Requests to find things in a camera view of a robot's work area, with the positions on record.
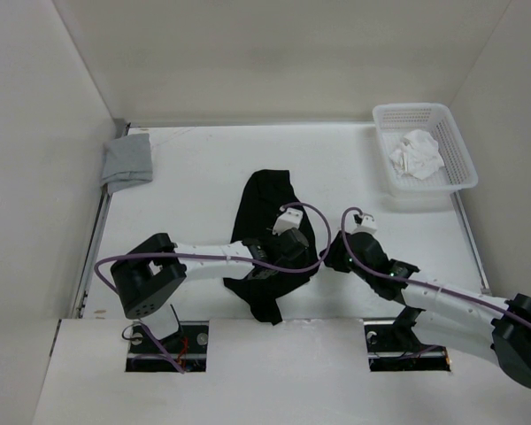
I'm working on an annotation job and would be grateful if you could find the black tank top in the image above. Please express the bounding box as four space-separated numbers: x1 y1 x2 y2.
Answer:
223 169 319 326

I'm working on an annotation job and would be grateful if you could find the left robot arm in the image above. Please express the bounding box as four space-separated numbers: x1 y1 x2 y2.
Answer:
110 228 317 353

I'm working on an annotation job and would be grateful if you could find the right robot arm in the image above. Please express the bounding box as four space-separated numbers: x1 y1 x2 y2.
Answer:
321 232 531 390

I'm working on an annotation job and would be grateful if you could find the white crumpled tank top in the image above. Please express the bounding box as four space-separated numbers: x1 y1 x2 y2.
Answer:
389 129 445 181

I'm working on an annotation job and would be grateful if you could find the folded grey tank top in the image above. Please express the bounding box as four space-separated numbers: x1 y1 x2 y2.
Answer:
100 133 153 195

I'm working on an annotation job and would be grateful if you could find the white plastic basket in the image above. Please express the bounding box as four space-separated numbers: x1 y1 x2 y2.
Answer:
373 103 478 197

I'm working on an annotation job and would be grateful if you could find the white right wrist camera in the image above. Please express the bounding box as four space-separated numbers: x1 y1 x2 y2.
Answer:
353 213 378 235

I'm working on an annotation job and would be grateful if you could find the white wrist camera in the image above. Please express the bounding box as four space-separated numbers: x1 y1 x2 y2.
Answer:
272 207 304 236
353 213 378 235

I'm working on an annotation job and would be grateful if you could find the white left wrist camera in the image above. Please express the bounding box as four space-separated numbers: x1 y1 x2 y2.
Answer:
272 207 304 236

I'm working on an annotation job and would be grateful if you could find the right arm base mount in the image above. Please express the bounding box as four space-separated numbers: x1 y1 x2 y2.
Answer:
364 321 450 372

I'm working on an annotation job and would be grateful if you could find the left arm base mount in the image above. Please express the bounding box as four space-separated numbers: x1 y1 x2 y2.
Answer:
121 321 209 373

